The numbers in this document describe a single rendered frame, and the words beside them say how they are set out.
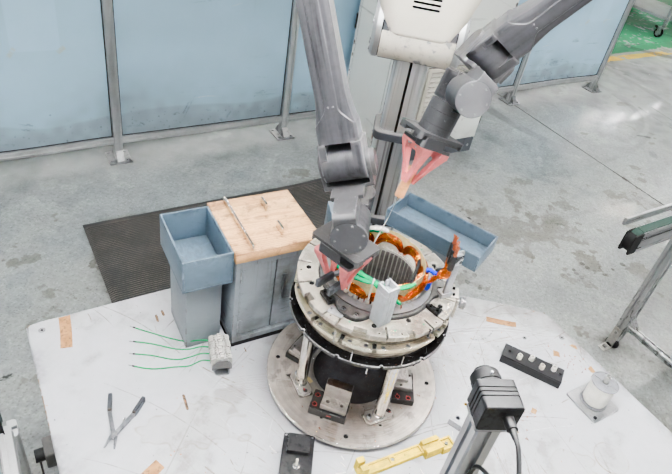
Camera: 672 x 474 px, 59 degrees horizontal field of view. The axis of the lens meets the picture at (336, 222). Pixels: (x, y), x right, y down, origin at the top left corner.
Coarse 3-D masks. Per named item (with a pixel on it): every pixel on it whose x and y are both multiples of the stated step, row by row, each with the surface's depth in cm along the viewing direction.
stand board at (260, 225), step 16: (272, 192) 141; (288, 192) 142; (224, 208) 133; (240, 208) 134; (256, 208) 135; (272, 208) 136; (288, 208) 137; (224, 224) 129; (256, 224) 131; (272, 224) 131; (288, 224) 132; (304, 224) 133; (240, 240) 126; (256, 240) 126; (272, 240) 127; (288, 240) 128; (304, 240) 129; (240, 256) 122; (256, 256) 124
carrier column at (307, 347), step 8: (304, 336) 121; (304, 344) 122; (312, 344) 122; (304, 352) 123; (312, 352) 124; (304, 360) 124; (304, 368) 126; (296, 376) 129; (304, 376) 128; (296, 384) 130; (304, 384) 130
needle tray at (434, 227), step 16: (400, 208) 150; (416, 208) 151; (432, 208) 148; (400, 224) 143; (416, 224) 140; (432, 224) 148; (448, 224) 147; (464, 224) 144; (416, 240) 142; (432, 240) 139; (448, 240) 137; (464, 240) 144; (480, 240) 144; (496, 240) 141; (480, 256) 134
